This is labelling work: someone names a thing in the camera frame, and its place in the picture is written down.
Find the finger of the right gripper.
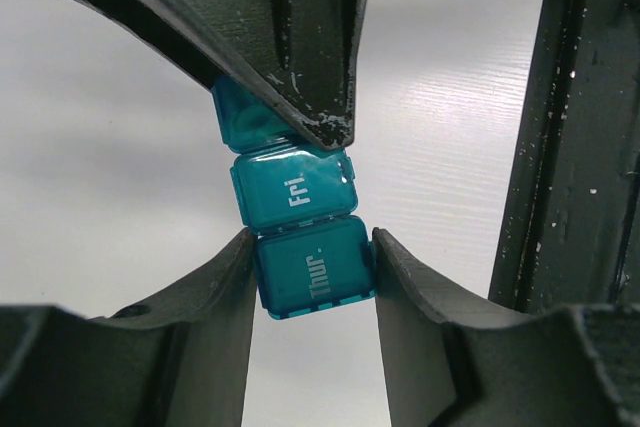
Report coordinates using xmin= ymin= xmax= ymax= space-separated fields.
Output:
xmin=75 ymin=0 xmax=367 ymax=150

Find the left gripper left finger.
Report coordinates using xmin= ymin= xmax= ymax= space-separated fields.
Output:
xmin=1 ymin=230 xmax=256 ymax=426

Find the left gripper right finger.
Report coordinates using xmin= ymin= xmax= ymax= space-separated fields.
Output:
xmin=373 ymin=228 xmax=639 ymax=426

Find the teal weekly pill organizer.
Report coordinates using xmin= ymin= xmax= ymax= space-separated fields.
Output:
xmin=211 ymin=76 xmax=376 ymax=320

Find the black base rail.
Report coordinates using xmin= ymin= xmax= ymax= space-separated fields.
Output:
xmin=489 ymin=0 xmax=639 ymax=314

